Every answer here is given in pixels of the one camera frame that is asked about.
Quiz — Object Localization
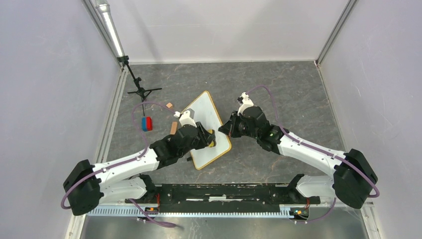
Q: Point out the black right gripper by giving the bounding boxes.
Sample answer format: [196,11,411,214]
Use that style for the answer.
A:
[218,111,259,140]

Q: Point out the yellow framed whiteboard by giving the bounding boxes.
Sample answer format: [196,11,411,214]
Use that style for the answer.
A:
[179,91,232,170]

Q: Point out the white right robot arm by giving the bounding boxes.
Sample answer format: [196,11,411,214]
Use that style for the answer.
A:
[218,106,378,209]

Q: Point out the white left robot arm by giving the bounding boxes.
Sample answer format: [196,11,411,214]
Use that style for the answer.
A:
[61,122,216,216]

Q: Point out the orange wooden block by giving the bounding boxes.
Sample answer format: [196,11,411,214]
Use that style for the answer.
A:
[170,121,178,135]

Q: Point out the blue and red block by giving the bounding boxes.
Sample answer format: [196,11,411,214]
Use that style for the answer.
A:
[141,117,153,132]

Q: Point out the black microphone tripod stand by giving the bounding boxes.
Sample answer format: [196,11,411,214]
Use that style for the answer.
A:
[117,55,163,102]

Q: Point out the silver microphone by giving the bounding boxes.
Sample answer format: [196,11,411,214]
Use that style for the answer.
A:
[96,0,126,61]

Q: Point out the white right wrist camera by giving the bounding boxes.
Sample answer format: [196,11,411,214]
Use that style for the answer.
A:
[237,92,254,116]

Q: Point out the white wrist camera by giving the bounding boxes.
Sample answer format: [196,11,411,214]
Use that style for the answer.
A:
[173,109,197,127]
[237,92,254,116]

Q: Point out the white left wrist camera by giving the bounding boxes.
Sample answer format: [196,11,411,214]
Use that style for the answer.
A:
[173,109,197,127]

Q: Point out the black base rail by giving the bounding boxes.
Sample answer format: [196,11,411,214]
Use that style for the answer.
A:
[135,183,320,213]

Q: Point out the perforated cable duct strip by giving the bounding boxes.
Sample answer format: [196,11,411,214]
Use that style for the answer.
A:
[86,206,298,219]

